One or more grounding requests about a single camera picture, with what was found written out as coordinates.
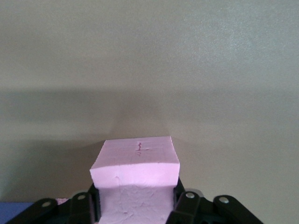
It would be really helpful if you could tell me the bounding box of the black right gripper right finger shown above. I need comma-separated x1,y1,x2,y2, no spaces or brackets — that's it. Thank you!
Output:
167,178,264,224

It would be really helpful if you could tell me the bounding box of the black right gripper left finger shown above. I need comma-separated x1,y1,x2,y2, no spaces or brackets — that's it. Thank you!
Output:
4,183,101,224

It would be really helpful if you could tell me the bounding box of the purple foam cube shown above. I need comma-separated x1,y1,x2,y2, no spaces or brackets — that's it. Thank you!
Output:
0,202,36,224

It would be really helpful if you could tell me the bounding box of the brown table mat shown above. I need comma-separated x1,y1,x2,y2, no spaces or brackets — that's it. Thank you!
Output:
0,0,299,224

